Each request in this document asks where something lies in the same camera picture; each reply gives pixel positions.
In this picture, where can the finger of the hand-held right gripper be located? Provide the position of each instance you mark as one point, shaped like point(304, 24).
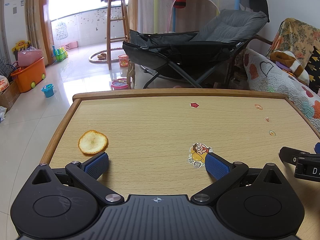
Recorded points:
point(317, 148)
point(287, 155)

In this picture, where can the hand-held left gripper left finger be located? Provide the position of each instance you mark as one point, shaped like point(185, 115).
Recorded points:
point(96, 163)

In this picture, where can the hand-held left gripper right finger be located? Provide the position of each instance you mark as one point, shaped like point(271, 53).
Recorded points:
point(216, 166)

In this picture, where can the dried orange peel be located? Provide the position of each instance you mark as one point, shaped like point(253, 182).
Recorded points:
point(93, 142)

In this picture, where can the cartoon figure sticker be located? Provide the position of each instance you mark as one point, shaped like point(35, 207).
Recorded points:
point(197, 150)

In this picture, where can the small green sticker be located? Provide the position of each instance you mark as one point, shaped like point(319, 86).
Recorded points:
point(272, 133)

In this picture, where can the round orange sticker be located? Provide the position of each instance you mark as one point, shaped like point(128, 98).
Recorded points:
point(258, 106)

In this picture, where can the red flower sticker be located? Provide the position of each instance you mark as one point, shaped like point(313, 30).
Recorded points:
point(194, 104)

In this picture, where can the heart print quilt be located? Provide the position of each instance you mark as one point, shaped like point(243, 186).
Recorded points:
point(275, 85)

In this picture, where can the black cushion gold trees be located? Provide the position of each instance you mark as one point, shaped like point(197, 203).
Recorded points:
point(313, 67)

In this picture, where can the pink toy drum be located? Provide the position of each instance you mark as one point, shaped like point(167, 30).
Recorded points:
point(119, 85)

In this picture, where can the blue toy bucket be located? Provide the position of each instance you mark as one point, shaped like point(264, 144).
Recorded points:
point(48, 90)

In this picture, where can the brown white plush toy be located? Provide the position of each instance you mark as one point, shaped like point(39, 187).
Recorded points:
point(292, 63)

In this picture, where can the brown glass jar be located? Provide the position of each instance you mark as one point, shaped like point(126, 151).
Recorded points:
point(236, 80)

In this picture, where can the wooden giraffe toy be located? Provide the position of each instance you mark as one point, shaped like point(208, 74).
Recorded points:
point(130, 73)

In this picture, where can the hula hoop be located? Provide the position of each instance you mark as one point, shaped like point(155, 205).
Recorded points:
point(91, 58)

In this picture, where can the white plastic bag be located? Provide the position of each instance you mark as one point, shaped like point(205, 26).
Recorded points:
point(2, 113)

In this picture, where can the brown floor toy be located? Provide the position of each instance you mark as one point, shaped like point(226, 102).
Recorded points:
point(101, 55)

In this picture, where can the orange toy storage bin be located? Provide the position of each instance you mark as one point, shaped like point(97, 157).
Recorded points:
point(30, 76)

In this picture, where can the brown cardboard box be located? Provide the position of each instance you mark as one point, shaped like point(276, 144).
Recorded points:
point(8, 93)

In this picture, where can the floral sofa cover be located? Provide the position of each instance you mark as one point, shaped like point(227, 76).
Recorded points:
point(295, 35)

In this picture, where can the green toy bowling pins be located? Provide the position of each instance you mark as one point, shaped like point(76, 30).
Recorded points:
point(60, 53)

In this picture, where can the pink step stool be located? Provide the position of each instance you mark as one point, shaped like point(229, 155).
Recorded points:
point(70, 46)

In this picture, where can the orange white snack bag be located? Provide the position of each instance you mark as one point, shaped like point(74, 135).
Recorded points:
point(3, 82)

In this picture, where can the pink plastic basket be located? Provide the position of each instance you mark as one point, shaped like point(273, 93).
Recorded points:
point(28, 57)

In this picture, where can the grey folding lounge chair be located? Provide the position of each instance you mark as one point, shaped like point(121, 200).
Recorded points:
point(225, 30)

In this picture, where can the wooden bar stool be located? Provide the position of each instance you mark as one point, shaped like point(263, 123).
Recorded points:
point(116, 17)

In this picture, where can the pink trimmed play tent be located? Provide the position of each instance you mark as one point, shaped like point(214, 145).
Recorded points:
point(197, 12)

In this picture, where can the tan curtain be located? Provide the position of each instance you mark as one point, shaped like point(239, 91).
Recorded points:
point(37, 17)

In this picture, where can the black hanging jacket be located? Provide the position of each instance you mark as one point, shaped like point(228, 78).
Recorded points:
point(258, 0)

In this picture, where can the white standing air conditioner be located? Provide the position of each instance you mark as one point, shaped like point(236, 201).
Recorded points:
point(13, 22)

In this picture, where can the wooden sofa frame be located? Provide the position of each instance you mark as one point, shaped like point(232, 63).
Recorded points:
point(262, 40)

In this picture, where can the wall chart poster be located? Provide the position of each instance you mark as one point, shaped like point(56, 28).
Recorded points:
point(61, 30)

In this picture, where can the mesh play enclosure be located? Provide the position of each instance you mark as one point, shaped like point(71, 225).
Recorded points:
point(147, 5)

